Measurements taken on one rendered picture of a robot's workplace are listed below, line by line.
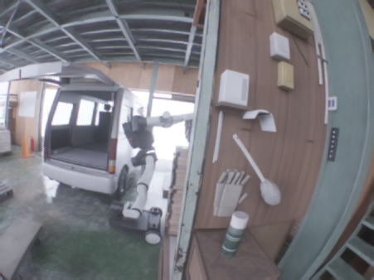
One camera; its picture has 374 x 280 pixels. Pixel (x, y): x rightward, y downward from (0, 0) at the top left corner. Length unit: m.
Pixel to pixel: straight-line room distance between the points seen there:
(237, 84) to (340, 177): 0.84
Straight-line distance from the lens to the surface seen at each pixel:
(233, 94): 0.57
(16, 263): 1.70
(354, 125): 1.08
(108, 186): 2.25
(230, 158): 0.65
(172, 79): 4.09
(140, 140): 1.55
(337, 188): 1.11
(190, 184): 0.62
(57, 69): 1.33
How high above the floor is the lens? 1.36
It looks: 6 degrees down
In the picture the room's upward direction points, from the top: 7 degrees clockwise
